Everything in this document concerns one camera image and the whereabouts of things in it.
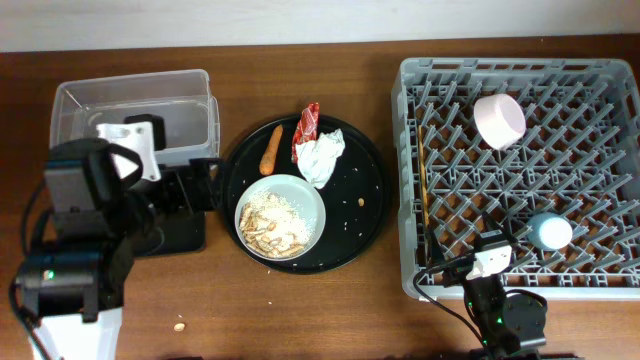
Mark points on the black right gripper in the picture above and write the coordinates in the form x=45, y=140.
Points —
x=436, y=255

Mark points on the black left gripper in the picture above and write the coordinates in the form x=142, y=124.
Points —
x=204, y=189

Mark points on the orange carrot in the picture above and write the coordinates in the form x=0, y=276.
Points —
x=267, y=163

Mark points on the white plate with food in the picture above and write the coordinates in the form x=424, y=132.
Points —
x=279, y=218

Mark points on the blue plastic cup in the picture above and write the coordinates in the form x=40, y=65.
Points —
x=549, y=231

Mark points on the red snack wrapper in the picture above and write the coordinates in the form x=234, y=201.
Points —
x=306, y=129

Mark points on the white napkin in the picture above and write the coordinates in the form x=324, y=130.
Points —
x=316, y=159

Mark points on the pink bowl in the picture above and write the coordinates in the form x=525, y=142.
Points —
x=499, y=120

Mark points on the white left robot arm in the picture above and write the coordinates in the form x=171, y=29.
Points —
x=68, y=292

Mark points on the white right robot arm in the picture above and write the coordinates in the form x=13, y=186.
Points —
x=509, y=324

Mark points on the grey dishwasher rack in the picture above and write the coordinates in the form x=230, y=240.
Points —
x=579, y=158

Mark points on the black rectangular tray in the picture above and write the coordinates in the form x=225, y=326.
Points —
x=164, y=234

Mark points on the clear plastic bin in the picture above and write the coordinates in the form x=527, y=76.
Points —
x=182, y=98

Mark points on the round black tray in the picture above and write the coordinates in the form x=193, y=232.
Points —
x=360, y=173

